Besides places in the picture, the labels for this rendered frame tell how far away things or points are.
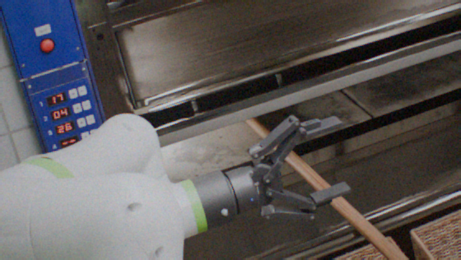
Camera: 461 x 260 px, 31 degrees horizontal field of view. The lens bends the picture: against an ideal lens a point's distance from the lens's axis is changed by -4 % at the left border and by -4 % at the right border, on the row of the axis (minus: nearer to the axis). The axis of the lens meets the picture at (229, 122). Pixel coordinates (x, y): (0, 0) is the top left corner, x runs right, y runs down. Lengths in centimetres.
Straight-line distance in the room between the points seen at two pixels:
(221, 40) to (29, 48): 44
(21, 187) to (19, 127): 94
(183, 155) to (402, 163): 59
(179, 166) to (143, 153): 86
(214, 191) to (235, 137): 88
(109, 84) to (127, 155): 63
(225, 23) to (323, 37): 24
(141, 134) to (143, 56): 58
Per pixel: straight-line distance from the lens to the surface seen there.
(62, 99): 187
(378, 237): 177
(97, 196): 93
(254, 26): 197
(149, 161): 137
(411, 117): 225
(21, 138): 193
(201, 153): 224
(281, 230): 221
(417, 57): 201
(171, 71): 193
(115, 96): 193
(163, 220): 92
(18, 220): 96
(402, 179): 232
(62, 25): 182
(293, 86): 189
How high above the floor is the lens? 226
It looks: 27 degrees down
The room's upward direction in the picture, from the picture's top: 12 degrees counter-clockwise
